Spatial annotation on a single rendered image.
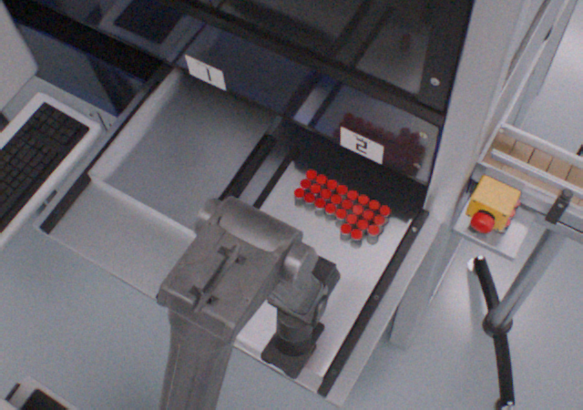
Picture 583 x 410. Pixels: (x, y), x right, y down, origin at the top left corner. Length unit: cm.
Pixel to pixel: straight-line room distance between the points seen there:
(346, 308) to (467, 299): 102
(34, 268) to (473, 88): 176
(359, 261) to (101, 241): 50
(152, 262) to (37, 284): 110
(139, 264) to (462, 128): 65
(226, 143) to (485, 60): 67
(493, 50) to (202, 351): 55
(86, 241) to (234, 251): 84
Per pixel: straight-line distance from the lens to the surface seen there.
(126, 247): 144
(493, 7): 93
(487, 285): 222
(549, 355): 232
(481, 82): 104
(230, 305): 62
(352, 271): 136
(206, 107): 156
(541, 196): 142
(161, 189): 147
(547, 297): 238
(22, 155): 168
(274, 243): 65
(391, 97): 116
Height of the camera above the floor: 215
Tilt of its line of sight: 62 degrees down
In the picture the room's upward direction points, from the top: 7 degrees counter-clockwise
